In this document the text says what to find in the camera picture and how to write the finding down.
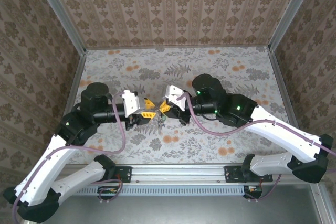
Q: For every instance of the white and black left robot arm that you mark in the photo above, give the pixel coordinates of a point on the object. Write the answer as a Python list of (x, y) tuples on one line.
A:
[(44, 166)]

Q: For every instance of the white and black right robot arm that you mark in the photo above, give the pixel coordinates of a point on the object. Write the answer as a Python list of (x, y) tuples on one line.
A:
[(283, 134)]

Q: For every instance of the floral printed tablecloth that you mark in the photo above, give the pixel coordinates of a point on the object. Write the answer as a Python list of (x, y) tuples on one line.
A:
[(157, 58)]

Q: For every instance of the black controller board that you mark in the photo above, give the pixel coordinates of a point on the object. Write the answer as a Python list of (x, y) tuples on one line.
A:
[(252, 191), (107, 192)]

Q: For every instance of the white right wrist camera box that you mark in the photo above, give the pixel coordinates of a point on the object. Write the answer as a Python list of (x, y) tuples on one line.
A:
[(174, 96)]

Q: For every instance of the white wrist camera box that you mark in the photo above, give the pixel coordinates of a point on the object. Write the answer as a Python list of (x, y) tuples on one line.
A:
[(174, 96), (131, 103)]

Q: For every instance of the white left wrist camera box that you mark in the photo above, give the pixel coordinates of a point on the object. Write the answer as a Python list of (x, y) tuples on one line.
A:
[(131, 103)]

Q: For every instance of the aluminium side rail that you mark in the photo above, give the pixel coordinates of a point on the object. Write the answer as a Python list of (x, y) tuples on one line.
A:
[(74, 82), (282, 87)]

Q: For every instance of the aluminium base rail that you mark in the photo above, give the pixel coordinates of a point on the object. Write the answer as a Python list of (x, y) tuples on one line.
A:
[(178, 174)]

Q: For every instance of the aluminium frame post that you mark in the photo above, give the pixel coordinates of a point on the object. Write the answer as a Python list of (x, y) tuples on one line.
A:
[(291, 11), (67, 22)]

